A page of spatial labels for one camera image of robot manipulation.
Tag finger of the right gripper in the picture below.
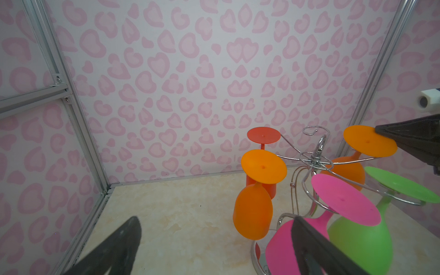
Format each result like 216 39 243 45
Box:
375 114 440 175

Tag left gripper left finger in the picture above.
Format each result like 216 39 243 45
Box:
65 216 142 275

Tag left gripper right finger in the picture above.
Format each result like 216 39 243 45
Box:
291 216 367 275

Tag green wine glass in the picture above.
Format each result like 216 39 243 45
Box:
328 166 440 275

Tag orange wine glass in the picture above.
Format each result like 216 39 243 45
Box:
321 126 398 191
233 149 287 240

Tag pink wine glass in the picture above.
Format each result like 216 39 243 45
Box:
265 174 382 275

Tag chrome wine glass rack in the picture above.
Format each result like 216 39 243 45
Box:
250 125 427 275

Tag red wine glass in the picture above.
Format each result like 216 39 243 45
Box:
245 126 281 200

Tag aluminium frame strut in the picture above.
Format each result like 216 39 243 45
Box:
1 84 71 119

